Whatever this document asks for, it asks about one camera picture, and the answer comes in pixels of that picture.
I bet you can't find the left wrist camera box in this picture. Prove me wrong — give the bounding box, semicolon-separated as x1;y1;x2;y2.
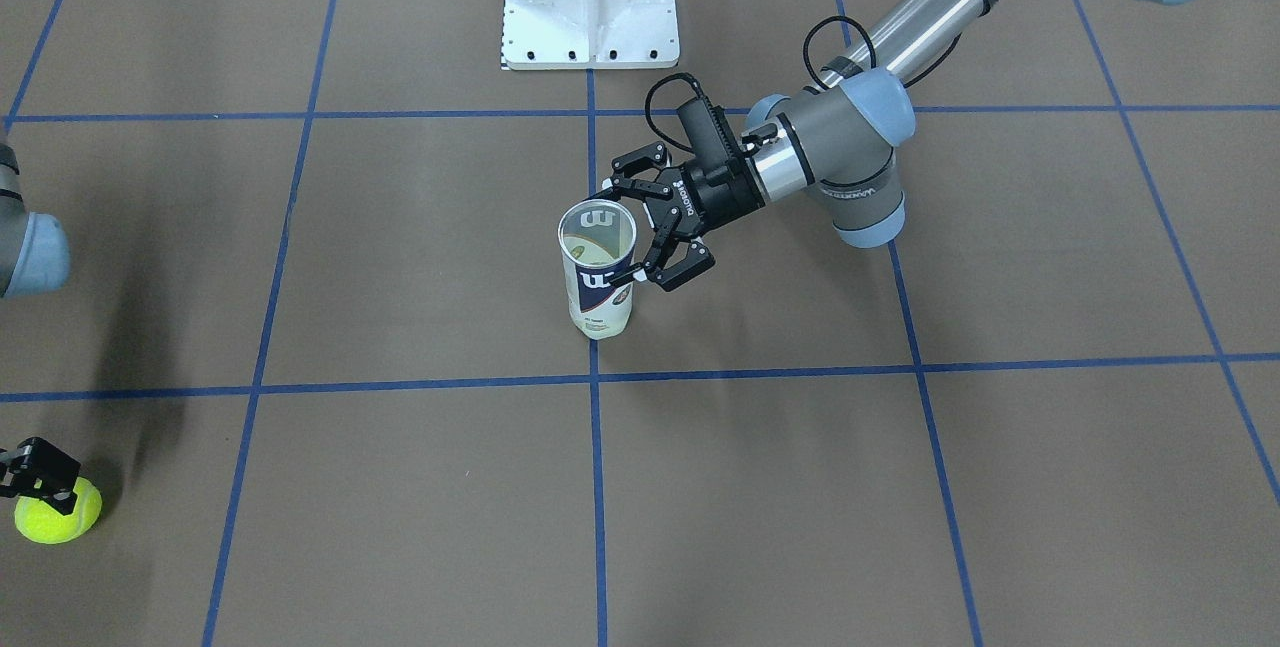
677;97;745;187

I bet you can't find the clear tennis ball tube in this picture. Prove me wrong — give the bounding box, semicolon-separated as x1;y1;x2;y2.
557;199;637;341

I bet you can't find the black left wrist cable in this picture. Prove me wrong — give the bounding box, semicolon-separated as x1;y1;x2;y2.
644;15;961;152

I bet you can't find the yellow tennis ball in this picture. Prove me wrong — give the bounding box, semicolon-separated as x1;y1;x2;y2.
14;477;104;545

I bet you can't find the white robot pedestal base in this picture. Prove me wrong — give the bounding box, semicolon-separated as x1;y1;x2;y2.
500;0;681;70

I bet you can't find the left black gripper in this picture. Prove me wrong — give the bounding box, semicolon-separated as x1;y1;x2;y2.
611;142;765;292

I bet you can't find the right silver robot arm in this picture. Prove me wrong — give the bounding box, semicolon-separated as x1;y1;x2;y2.
1;131;81;518

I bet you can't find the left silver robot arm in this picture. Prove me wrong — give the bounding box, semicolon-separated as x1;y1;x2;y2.
591;0;1192;291

